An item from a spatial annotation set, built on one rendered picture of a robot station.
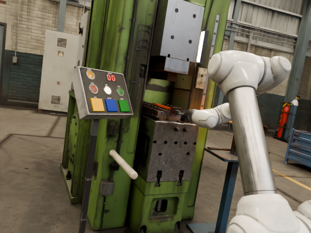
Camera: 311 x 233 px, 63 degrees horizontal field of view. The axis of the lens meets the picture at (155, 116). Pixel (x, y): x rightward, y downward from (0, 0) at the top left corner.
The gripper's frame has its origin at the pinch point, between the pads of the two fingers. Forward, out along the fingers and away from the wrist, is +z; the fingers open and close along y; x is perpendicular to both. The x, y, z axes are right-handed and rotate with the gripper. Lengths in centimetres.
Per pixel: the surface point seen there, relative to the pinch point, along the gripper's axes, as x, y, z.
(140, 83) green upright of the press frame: 15.7, -22.9, 19.2
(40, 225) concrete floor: -100, -80, 36
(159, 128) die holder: -13.3, -12.3, -0.9
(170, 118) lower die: -6.5, -1.6, 5.0
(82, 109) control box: -3, -70, -19
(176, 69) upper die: 29.3, -3.1, 4.7
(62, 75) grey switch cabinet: 9, -21, 544
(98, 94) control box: 6, -61, -15
